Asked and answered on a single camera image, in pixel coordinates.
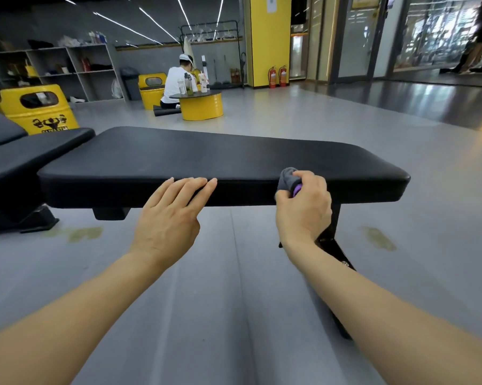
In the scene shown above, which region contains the grey and purple cleaning cloth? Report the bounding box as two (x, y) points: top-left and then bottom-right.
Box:
(277, 167), (304, 199)

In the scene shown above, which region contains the black padded flat bench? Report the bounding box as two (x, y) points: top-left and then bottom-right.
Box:
(37, 126), (411, 341)

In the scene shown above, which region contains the person's right forearm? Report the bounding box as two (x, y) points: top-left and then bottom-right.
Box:
(283, 236), (482, 385)

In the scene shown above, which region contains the person's right hand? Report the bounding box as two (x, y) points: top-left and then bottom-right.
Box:
(275, 171), (333, 250)

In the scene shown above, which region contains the yellow barrel table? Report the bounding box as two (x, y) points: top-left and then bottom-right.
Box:
(180, 90), (225, 121)

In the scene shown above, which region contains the yellow pillar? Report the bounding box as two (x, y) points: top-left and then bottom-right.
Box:
(243, 0), (292, 88)

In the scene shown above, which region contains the black coat rack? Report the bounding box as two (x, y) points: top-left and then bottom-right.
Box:
(179, 20), (244, 88)

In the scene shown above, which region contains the grey open shelf unit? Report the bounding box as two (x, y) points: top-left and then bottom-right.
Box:
(0, 43), (126, 103)

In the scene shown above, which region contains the glass door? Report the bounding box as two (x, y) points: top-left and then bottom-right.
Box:
(330, 0), (390, 84)

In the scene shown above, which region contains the yellow barrel seat with logo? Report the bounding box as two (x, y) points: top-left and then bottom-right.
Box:
(0, 84), (80, 136)

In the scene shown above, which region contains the person's left forearm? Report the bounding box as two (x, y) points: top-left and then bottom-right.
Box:
(0, 248), (173, 385)

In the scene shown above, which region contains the person's left hand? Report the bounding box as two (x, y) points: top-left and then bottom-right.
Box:
(130, 177), (218, 262)

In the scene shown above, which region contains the black padded adjustable bench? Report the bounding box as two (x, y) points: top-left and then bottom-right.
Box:
(0, 104), (96, 234)

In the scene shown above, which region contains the yellow barrel armchair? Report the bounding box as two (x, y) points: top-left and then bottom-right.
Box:
(138, 73), (168, 111)

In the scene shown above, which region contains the black trash bin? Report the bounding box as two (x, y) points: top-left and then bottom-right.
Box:
(119, 67), (142, 102)

